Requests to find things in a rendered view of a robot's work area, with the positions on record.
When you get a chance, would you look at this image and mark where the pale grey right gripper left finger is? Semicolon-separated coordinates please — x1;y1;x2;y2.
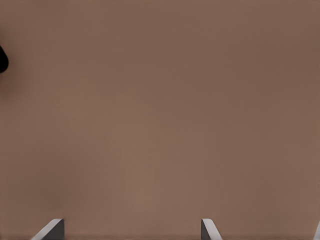
30;218;65;240

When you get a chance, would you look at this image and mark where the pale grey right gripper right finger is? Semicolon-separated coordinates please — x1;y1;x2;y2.
201;218;223;240

